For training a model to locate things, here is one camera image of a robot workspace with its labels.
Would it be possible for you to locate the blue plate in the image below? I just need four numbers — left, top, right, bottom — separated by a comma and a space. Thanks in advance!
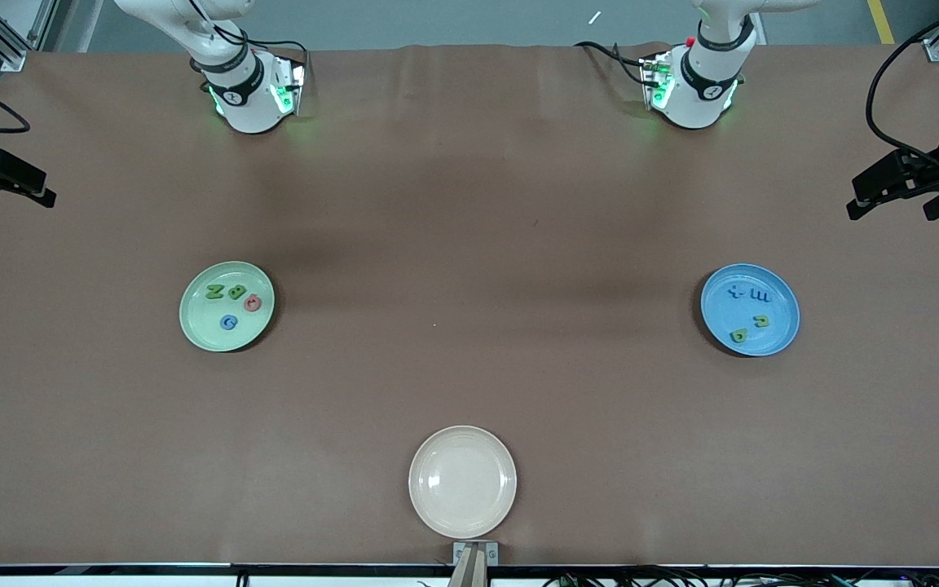
700, 263, 801, 357

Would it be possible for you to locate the mint green plate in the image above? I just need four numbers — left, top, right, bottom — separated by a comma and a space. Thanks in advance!
179, 261, 276, 353

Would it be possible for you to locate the brown table cover sheet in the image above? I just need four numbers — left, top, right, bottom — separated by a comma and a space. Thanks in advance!
0, 42, 939, 567

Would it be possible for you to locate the beige plate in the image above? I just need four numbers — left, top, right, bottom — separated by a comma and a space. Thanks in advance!
408, 426, 518, 539

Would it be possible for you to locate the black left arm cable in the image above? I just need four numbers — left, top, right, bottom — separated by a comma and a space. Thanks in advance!
866, 0, 939, 164

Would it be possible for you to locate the black right base cable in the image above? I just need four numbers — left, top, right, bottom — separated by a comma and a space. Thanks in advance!
237, 29, 311, 70

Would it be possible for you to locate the black base cable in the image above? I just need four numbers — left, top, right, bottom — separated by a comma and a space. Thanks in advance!
237, 29, 311, 70
574, 39, 651, 86

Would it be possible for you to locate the black left base cable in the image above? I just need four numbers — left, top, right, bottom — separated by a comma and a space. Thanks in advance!
574, 39, 651, 86

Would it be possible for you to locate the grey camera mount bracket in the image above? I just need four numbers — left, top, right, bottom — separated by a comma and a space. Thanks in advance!
452, 541, 500, 587

